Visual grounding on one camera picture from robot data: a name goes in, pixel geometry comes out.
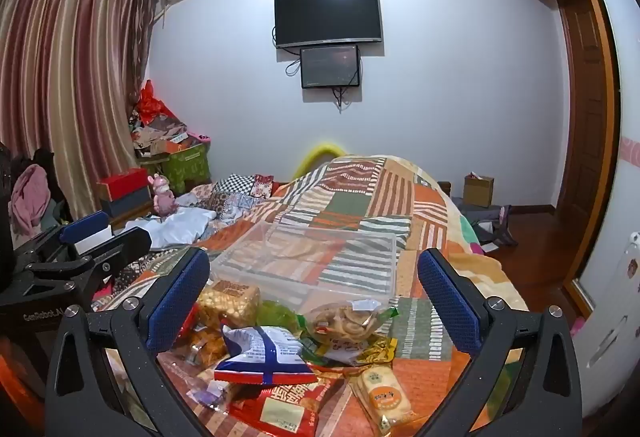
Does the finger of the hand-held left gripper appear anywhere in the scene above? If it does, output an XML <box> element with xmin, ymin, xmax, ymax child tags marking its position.
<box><xmin>65</xmin><ymin>227</ymin><xmax>153</xmax><ymax>279</ymax></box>
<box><xmin>30</xmin><ymin>211</ymin><xmax>113</xmax><ymax>264</ymax></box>

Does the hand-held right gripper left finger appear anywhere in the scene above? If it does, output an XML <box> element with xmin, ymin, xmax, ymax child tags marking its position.
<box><xmin>45</xmin><ymin>246</ymin><xmax>236</xmax><ymax>437</ymax></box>

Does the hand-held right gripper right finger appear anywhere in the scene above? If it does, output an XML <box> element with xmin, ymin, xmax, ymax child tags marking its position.
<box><xmin>416</xmin><ymin>247</ymin><xmax>586</xmax><ymax>437</ymax></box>

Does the brown crispy snack packet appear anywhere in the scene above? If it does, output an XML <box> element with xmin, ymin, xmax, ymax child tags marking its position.
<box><xmin>196</xmin><ymin>279</ymin><xmax>262</xmax><ymax>328</ymax></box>

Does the orange snack packet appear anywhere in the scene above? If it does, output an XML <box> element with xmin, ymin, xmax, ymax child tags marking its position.
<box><xmin>185</xmin><ymin>324</ymin><xmax>228</xmax><ymax>368</ymax></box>

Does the blue white red snack packet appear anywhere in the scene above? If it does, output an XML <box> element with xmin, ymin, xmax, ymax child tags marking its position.
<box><xmin>214</xmin><ymin>325</ymin><xmax>316</xmax><ymax>385</ymax></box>

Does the clear bag of round crackers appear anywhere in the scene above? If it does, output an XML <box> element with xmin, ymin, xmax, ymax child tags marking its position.
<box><xmin>300</xmin><ymin>298</ymin><xmax>401</xmax><ymax>354</ymax></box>

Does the clear plastic container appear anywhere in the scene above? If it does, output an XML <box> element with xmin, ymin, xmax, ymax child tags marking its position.
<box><xmin>210</xmin><ymin>221</ymin><xmax>398</xmax><ymax>307</ymax></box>

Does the white paper box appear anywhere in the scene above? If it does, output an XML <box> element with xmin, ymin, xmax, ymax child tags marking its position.
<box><xmin>75</xmin><ymin>226</ymin><xmax>114</xmax><ymax>256</ymax></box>

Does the grey box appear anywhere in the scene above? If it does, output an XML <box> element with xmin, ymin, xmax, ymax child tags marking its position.
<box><xmin>102</xmin><ymin>192</ymin><xmax>153</xmax><ymax>219</ymax></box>

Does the red box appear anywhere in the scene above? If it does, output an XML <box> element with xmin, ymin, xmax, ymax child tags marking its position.
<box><xmin>96</xmin><ymin>168</ymin><xmax>151</xmax><ymax>202</ymax></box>

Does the light blue cloth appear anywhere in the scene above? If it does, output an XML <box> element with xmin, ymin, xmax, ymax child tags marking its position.
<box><xmin>125</xmin><ymin>207</ymin><xmax>218</xmax><ymax>250</ymax></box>

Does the pink plush toy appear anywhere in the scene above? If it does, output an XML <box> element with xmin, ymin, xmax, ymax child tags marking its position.
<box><xmin>150</xmin><ymin>173</ymin><xmax>180</xmax><ymax>218</ymax></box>

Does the pink cloth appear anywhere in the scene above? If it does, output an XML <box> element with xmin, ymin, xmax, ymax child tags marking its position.
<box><xmin>11</xmin><ymin>164</ymin><xmax>51</xmax><ymax>235</ymax></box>

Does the black cloth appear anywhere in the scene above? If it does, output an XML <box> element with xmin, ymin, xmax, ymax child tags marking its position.
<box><xmin>20</xmin><ymin>148</ymin><xmax>66</xmax><ymax>218</ymax></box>

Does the shiny gold snack packet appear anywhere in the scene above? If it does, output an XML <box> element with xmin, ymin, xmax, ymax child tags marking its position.
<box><xmin>310</xmin><ymin>334</ymin><xmax>398</xmax><ymax>368</ymax></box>

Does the dark clothes heap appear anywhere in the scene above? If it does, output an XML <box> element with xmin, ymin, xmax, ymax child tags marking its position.
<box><xmin>460</xmin><ymin>204</ymin><xmax>521</xmax><ymax>248</ymax></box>

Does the green patterned box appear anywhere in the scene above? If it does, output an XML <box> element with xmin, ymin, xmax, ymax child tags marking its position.
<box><xmin>140</xmin><ymin>142</ymin><xmax>211</xmax><ymax>195</ymax></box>

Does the lime green snack packet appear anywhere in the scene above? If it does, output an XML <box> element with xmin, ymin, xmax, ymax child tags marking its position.
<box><xmin>257</xmin><ymin>299</ymin><xmax>306</xmax><ymax>333</ymax></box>

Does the small purple snack packet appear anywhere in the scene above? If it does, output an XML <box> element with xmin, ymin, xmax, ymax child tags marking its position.
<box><xmin>192</xmin><ymin>382</ymin><xmax>231</xmax><ymax>410</ymax></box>

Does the yellow rice cracker packet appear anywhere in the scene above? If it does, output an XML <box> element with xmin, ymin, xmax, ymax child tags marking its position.
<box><xmin>350</xmin><ymin>363</ymin><xmax>417</xmax><ymax>435</ymax></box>

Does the patchwork striped blanket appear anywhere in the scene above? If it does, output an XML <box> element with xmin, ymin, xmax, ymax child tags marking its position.
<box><xmin>90</xmin><ymin>154</ymin><xmax>531</xmax><ymax>437</ymax></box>

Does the pile of papers and boxes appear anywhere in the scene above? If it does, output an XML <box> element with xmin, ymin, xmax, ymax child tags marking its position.
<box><xmin>129</xmin><ymin>109</ymin><xmax>211</xmax><ymax>158</ymax></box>

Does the brown paper bag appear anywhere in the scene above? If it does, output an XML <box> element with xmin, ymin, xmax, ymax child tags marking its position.
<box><xmin>462</xmin><ymin>173</ymin><xmax>496</xmax><ymax>208</ymax></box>

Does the checkered floral cloth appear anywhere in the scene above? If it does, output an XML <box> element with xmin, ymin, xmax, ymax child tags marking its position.
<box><xmin>192</xmin><ymin>173</ymin><xmax>276</xmax><ymax>223</ymax></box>

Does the striped pink beige curtain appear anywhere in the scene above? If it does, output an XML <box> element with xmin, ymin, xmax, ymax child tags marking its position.
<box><xmin>0</xmin><ymin>0</ymin><xmax>143</xmax><ymax>223</ymax></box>

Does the red plastic bag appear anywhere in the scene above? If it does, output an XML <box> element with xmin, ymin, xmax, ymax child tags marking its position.
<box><xmin>136</xmin><ymin>79</ymin><xmax>173</xmax><ymax>122</ymax></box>

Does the large red snack packet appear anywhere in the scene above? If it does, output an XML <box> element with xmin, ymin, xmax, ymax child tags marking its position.
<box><xmin>227</xmin><ymin>374</ymin><xmax>346</xmax><ymax>437</ymax></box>

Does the white sliding door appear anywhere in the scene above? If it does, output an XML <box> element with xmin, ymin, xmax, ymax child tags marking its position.
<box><xmin>570</xmin><ymin>0</ymin><xmax>640</xmax><ymax>418</ymax></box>

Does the yellow hoop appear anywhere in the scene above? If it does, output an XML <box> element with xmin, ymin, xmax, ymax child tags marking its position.
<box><xmin>292</xmin><ymin>142</ymin><xmax>351</xmax><ymax>178</ymax></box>

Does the brown patterned curtain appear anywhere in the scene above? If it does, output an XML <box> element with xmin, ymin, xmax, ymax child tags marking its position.
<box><xmin>125</xmin><ymin>0</ymin><xmax>163</xmax><ymax>118</ymax></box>

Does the wooden door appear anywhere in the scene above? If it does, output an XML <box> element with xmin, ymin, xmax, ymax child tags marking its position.
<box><xmin>555</xmin><ymin>0</ymin><xmax>610</xmax><ymax>263</ymax></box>

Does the small black wall monitor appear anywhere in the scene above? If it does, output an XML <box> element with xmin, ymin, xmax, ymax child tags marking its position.
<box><xmin>300</xmin><ymin>44</ymin><xmax>362</xmax><ymax>90</ymax></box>

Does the black wall television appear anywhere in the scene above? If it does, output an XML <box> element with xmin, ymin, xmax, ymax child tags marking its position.
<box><xmin>273</xmin><ymin>0</ymin><xmax>384</xmax><ymax>50</ymax></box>

